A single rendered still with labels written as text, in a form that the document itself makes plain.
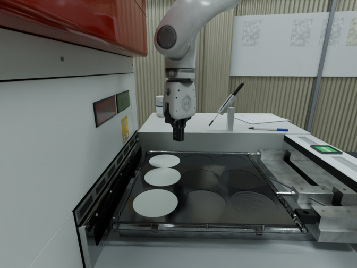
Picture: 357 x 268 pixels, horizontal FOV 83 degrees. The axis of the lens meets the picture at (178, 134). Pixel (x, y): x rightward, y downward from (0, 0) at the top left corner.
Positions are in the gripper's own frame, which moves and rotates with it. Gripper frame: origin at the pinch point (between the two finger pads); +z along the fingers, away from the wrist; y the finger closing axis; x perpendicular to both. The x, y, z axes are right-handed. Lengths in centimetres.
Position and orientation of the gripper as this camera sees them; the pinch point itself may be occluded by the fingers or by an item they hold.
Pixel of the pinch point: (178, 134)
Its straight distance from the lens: 60.5
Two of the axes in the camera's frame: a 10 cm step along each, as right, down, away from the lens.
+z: -0.2, 9.6, 2.6
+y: 6.5, -1.9, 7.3
